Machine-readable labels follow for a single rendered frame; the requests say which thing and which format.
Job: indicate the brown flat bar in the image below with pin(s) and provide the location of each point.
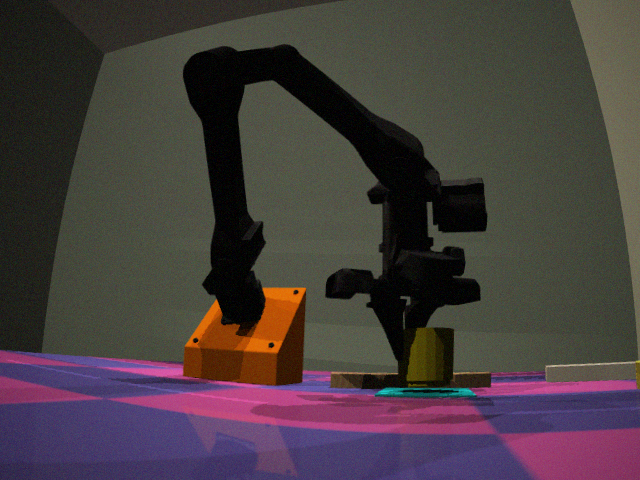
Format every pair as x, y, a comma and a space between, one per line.
350, 380

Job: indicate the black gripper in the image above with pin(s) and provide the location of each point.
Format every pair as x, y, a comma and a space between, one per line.
385, 294

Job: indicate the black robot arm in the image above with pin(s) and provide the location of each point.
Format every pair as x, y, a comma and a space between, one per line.
215, 81

